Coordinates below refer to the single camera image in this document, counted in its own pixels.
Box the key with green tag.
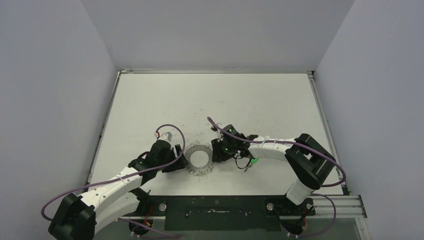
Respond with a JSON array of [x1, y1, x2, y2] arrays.
[[244, 158, 259, 172]]

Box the metal disc with key rings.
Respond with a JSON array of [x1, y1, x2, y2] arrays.
[[184, 141, 215, 177]]

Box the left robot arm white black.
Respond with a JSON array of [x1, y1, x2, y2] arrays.
[[48, 138, 185, 240]]

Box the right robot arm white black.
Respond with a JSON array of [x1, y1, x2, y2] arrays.
[[211, 124, 334, 216]]

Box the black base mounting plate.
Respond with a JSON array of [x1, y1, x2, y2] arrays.
[[129, 195, 316, 232]]

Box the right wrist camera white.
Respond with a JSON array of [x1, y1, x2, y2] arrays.
[[215, 129, 223, 139]]

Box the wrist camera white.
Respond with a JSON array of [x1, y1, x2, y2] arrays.
[[154, 131, 173, 143], [215, 129, 223, 139]]

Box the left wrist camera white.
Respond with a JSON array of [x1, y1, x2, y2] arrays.
[[154, 131, 173, 143]]

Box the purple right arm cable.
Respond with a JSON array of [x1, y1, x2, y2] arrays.
[[206, 116, 347, 239]]

